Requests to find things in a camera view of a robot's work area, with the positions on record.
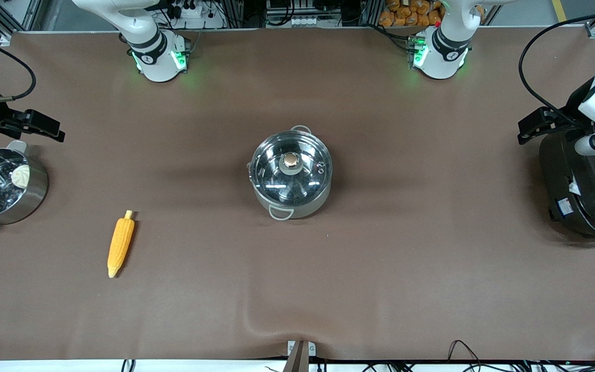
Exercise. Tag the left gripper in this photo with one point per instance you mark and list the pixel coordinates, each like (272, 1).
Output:
(570, 107)

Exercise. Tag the yellow corn cob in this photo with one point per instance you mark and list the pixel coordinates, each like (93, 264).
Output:
(121, 243)

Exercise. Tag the glass pot lid with knob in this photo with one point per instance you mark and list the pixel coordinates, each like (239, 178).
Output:
(277, 175)

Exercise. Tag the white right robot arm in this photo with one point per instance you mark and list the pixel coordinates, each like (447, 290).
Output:
(155, 51)

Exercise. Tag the steel steamer pot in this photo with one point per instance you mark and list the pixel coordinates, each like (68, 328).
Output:
(34, 196)

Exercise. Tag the stainless steel cooking pot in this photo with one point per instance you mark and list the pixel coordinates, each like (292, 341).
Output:
(302, 209)

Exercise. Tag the white steamed bun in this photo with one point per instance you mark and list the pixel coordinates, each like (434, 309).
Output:
(20, 176)

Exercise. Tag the black rice cooker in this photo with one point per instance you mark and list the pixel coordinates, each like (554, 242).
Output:
(586, 196)

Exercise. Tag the bag of orange items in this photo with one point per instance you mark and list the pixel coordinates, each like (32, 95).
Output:
(406, 13)

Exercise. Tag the white power strip with plugs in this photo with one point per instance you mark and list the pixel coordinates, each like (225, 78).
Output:
(191, 10)

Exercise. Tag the brown table mat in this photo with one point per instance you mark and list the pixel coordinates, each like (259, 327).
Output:
(380, 258)

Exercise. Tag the small white socket strip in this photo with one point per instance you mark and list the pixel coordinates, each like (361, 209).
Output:
(305, 21)

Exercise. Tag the metal mat clamp bracket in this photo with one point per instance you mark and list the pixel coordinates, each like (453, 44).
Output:
(301, 351)

